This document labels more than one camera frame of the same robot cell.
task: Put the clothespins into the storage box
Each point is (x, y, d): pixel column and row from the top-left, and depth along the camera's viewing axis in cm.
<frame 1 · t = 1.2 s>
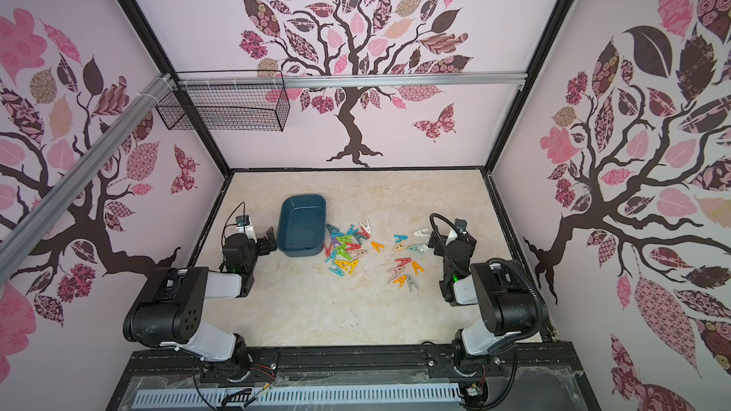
left hand: (259, 234, 94), fingers open
right hand: (451, 227, 91), fingers open
dark teal storage box: (295, 222, 103), point 3 cm above the table
orange clothespin centre: (376, 245, 99), on the table
orange clothespin right: (416, 266, 94), on the table
orange clothespin lower: (401, 281, 90), on the table
grey clothespin lower: (411, 283, 90), on the table
pink clothespin: (403, 261, 94), on the table
yellow clothespin in pile: (345, 264, 94), on the table
white clothespin right: (421, 233, 102), on the table
blue clothespin right: (401, 238, 100), point 2 cm above the table
green clothespin in pile: (342, 251, 96), point 2 cm above the table
red clothespin in pile: (352, 246, 99), on the table
white clothespin top pile: (366, 227, 102), point 2 cm above the table
beige clothespin: (397, 271, 92), point 2 cm above the table

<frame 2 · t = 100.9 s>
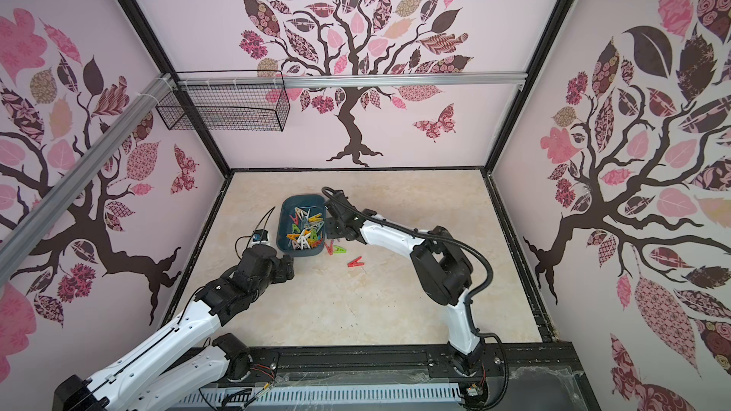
left hand: (280, 265, 81), fingers open
right hand: (331, 223, 92), fingers open
red clothespin in pile: (355, 263, 94), on the table
green clothespin: (339, 250, 97), point 2 cm above the table
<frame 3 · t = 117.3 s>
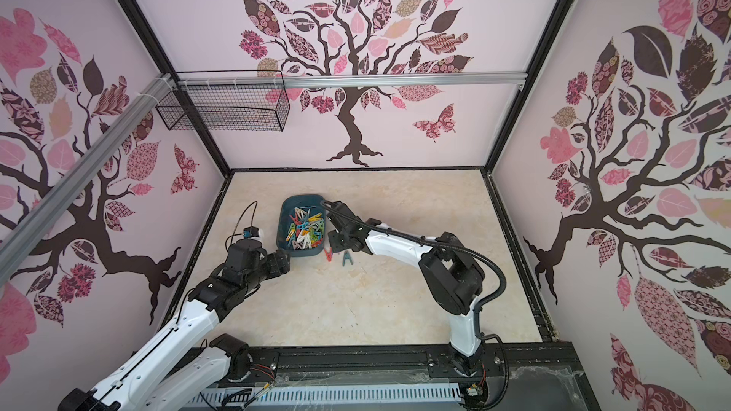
left hand: (279, 262, 82), fingers open
right hand: (334, 235, 90), fingers open
dark teal clothespin: (346, 256, 96), on the table
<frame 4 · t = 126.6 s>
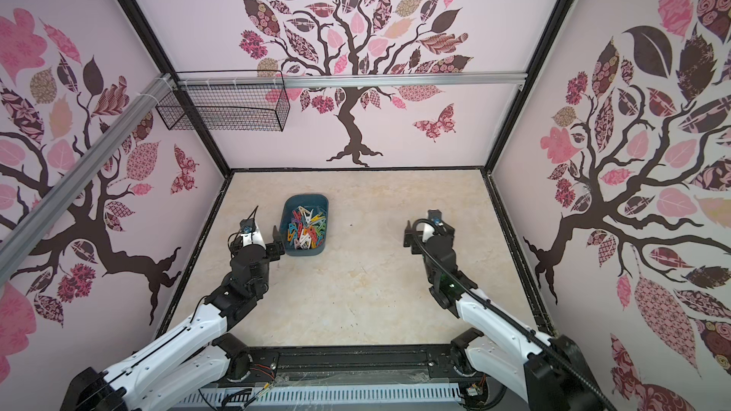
left hand: (262, 235, 80), fingers open
right hand: (423, 220, 81), fingers open
